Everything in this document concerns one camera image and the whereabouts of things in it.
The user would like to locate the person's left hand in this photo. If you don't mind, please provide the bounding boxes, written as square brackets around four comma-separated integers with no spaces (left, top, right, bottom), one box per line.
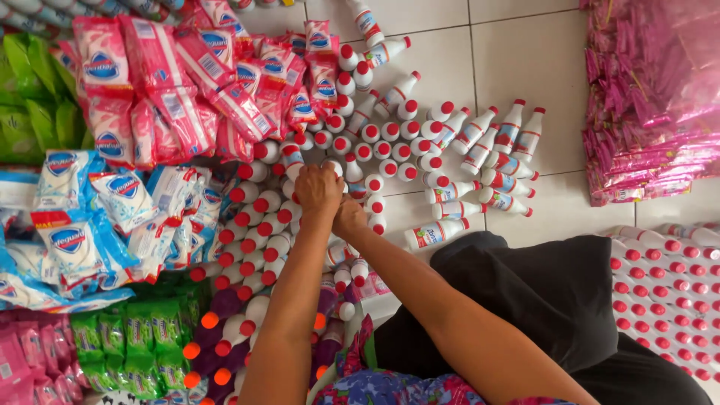
[294,162,345,218]

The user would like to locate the person's right hand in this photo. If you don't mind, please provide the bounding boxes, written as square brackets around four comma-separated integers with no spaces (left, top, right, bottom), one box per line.
[331,195,369,240]

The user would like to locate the cluster of white red-capped bottles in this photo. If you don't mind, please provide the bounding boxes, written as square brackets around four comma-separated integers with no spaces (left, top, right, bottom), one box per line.
[188,0,547,405]

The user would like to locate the group of purple orange-capped bottles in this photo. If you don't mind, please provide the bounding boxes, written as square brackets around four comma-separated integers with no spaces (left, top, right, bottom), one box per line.
[182,273,352,405]

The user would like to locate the pile of pink soap packets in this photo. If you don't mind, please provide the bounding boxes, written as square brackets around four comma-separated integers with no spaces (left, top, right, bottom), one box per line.
[49,0,342,171]

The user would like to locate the person's black trousers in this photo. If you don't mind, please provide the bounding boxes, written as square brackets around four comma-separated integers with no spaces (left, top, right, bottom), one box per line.
[373,231,715,405]

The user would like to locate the pile of blue white soap packets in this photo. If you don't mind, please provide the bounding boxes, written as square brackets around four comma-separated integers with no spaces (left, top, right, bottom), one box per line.
[0,149,244,314]

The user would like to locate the pile of green soap packets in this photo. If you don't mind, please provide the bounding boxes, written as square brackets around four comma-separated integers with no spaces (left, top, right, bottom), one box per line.
[70,280,210,401]

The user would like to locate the heap of green plastic pouches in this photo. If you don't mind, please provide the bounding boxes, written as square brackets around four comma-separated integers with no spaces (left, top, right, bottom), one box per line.
[0,33,95,167]

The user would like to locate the row of pale wrapped packets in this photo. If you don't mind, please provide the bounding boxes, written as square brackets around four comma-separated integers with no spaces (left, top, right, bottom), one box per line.
[0,0,188,41]

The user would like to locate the bag of pink sachet strips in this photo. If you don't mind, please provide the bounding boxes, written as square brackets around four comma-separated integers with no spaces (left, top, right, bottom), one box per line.
[581,0,720,207]

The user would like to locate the plastic-wrapped pack of white bottles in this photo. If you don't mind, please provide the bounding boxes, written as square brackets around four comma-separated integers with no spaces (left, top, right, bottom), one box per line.
[598,222,720,390]

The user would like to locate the pile of pink wrapped packets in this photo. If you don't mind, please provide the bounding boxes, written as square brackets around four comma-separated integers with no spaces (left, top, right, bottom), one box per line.
[0,308,92,405]

